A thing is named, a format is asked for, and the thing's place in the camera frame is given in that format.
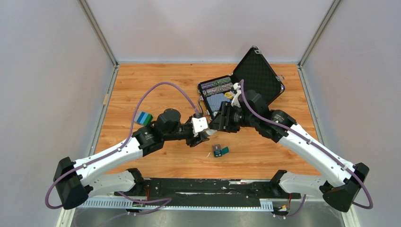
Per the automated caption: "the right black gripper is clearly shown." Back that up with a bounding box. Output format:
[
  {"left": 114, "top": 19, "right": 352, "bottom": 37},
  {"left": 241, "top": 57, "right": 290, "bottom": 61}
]
[{"left": 208, "top": 102, "right": 256, "bottom": 133}]

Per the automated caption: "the white pill bottle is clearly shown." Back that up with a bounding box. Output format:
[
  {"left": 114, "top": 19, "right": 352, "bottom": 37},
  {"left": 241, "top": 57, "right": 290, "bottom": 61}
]
[{"left": 205, "top": 129, "right": 217, "bottom": 137}]

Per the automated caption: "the teal pill organizer box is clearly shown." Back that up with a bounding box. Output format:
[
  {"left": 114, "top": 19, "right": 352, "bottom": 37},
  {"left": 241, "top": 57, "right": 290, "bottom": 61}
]
[{"left": 212, "top": 144, "right": 229, "bottom": 157}]

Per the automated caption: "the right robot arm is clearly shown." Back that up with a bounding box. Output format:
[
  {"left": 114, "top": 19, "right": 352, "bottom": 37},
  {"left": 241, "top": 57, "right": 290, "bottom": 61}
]
[{"left": 209, "top": 90, "right": 369, "bottom": 212}]

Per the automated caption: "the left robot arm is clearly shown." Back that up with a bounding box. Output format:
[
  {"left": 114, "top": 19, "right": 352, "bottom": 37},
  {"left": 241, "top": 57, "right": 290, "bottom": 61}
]
[{"left": 53, "top": 109, "right": 215, "bottom": 210}]

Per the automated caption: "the blue playing card deck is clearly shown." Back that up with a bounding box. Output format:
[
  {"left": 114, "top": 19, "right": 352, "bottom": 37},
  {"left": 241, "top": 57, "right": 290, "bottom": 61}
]
[{"left": 206, "top": 93, "right": 230, "bottom": 112}]

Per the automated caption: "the yellow dealer chip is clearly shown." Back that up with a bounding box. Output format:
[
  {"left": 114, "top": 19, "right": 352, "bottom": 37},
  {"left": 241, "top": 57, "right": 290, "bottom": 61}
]
[{"left": 224, "top": 92, "right": 235, "bottom": 100}]

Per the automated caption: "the purple brown chip row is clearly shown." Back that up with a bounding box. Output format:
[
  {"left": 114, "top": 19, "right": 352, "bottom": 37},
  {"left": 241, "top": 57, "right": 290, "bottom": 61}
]
[{"left": 202, "top": 83, "right": 233, "bottom": 97}]

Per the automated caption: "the purple green chip row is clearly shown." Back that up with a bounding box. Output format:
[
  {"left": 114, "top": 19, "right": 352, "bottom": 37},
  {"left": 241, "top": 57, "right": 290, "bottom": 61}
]
[{"left": 200, "top": 77, "right": 231, "bottom": 90}]

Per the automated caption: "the black poker chip case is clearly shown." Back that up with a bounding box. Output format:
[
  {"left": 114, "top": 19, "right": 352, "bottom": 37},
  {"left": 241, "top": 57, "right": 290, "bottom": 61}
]
[{"left": 198, "top": 46, "right": 285, "bottom": 119}]

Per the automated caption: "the blue green toy block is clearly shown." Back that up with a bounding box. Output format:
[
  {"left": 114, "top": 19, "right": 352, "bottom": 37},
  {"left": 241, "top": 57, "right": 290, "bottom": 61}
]
[{"left": 134, "top": 111, "right": 153, "bottom": 126}]

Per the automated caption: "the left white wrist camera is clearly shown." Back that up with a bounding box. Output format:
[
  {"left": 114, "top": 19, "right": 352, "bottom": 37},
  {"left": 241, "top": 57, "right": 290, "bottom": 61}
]
[{"left": 191, "top": 117, "right": 209, "bottom": 137}]

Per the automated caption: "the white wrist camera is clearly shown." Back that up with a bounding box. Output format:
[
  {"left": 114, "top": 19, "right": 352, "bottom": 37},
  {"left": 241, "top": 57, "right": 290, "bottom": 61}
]
[
  {"left": 191, "top": 117, "right": 209, "bottom": 137},
  {"left": 231, "top": 83, "right": 243, "bottom": 108}
]

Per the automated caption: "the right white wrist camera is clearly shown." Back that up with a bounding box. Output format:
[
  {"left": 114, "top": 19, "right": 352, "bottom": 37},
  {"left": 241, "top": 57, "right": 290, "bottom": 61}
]
[{"left": 231, "top": 83, "right": 243, "bottom": 108}]

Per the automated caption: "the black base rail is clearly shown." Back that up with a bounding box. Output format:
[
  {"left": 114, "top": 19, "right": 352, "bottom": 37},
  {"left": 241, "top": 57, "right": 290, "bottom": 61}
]
[{"left": 124, "top": 178, "right": 302, "bottom": 208}]

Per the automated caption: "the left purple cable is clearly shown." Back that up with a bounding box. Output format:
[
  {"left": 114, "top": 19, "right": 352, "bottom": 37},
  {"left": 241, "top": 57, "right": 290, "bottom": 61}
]
[{"left": 45, "top": 82, "right": 201, "bottom": 210}]

